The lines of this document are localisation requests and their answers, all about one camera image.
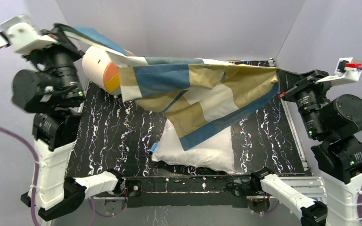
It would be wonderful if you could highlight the blue beige white pillowcase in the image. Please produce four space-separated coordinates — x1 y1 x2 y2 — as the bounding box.
53 23 280 152

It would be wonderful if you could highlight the white pillow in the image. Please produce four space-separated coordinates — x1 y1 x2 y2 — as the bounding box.
151 120 236 174

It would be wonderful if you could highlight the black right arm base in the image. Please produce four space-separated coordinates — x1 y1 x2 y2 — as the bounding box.
223 177 280 216

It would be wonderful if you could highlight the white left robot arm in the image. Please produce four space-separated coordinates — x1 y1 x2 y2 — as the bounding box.
10 24 126 221

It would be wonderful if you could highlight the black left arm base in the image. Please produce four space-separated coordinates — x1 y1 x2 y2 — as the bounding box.
95 178 142 214

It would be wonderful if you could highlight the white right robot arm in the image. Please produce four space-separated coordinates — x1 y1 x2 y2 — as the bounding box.
250 70 362 226

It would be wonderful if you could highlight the blue pillow label tag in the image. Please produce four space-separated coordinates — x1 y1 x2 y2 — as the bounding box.
149 142 158 152

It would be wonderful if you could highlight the round cream drawer cabinet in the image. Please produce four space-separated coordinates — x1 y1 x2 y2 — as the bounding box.
82 46 121 96

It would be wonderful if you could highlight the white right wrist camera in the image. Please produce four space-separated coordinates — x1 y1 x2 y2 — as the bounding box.
315 57 362 86

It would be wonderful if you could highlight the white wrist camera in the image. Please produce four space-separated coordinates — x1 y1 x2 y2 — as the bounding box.
0 14 58 56
315 57 362 86

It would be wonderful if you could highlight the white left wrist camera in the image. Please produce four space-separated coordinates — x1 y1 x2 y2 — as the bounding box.
0 14 58 56

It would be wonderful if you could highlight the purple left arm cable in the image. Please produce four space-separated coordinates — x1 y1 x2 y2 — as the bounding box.
0 40 119 226

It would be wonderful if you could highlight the aluminium table frame rail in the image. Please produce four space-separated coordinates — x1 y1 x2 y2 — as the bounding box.
275 95 326 202

